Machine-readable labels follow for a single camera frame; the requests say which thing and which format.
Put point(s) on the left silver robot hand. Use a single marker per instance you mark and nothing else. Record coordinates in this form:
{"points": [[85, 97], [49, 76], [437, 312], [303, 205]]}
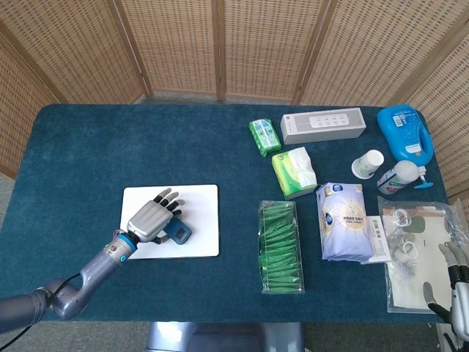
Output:
{"points": [[150, 220]]}

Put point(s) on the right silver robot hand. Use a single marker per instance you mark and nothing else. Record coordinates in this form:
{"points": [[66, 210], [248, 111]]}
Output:
{"points": [[461, 304]]}

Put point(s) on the blue board eraser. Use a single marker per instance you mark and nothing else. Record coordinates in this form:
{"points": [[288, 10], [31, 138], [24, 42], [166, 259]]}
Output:
{"points": [[179, 232]]}

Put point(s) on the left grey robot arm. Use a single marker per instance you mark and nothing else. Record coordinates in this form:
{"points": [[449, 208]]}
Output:
{"points": [[95, 267]]}

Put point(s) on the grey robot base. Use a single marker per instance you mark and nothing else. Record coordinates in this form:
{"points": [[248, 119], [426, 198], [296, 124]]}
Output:
{"points": [[220, 337]]}

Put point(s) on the white drawing board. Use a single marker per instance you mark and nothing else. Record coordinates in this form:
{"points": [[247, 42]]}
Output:
{"points": [[201, 227]]}

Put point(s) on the clear plastic zip bag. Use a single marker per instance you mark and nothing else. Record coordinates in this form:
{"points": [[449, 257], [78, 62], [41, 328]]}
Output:
{"points": [[421, 256]]}

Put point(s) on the dark blue table cloth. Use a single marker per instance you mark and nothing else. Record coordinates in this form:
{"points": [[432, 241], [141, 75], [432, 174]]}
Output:
{"points": [[110, 146]]}

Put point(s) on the white barcode label card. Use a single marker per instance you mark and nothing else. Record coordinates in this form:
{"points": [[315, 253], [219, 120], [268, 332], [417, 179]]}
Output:
{"points": [[379, 234]]}

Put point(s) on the clear box of green sachets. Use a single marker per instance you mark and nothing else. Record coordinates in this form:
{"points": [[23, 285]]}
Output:
{"points": [[280, 249]]}

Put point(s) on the green wet wipes pack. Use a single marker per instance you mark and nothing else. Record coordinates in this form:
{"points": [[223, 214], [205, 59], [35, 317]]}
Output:
{"points": [[264, 136]]}

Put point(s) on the white pump dispenser bottle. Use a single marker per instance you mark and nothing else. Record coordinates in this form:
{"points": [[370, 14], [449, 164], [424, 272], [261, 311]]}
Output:
{"points": [[394, 179]]}

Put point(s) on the white blue refill pouch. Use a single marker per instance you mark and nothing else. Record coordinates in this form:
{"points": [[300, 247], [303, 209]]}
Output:
{"points": [[344, 223]]}

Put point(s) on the green facial tissue pack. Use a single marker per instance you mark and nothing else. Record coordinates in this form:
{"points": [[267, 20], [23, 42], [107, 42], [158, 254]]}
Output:
{"points": [[289, 176]]}

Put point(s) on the white paper cup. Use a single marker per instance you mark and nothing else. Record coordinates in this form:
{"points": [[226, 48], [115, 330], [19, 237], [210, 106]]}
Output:
{"points": [[366, 164]]}

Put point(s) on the wooden rattan folding screen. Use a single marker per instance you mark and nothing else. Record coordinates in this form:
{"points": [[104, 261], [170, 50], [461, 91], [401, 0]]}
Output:
{"points": [[183, 44]]}

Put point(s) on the blue detergent bottle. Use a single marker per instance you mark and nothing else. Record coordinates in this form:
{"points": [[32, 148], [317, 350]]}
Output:
{"points": [[403, 128]]}

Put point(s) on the grey power strip box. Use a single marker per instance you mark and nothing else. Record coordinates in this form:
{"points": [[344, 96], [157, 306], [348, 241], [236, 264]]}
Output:
{"points": [[322, 126]]}

